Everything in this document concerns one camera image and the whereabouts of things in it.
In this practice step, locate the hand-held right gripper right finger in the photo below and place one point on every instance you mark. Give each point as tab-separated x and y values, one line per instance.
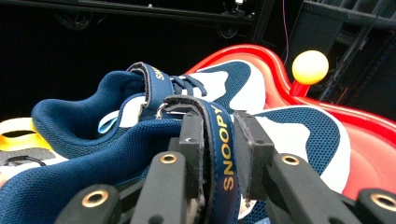
253	155

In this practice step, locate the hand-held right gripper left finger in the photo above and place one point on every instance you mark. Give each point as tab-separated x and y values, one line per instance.
193	149

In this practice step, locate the blue and white sneaker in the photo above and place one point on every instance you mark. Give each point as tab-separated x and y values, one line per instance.
233	74
77	186

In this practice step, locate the yellow round ball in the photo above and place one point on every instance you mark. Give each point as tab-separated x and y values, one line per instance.
310	67

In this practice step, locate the white and yellow object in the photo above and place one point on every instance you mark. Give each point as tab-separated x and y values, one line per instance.
21	140

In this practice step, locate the dark metal rack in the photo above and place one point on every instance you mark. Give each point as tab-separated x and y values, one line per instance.
358	18

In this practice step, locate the black metal frame bar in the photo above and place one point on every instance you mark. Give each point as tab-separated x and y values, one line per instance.
140	12

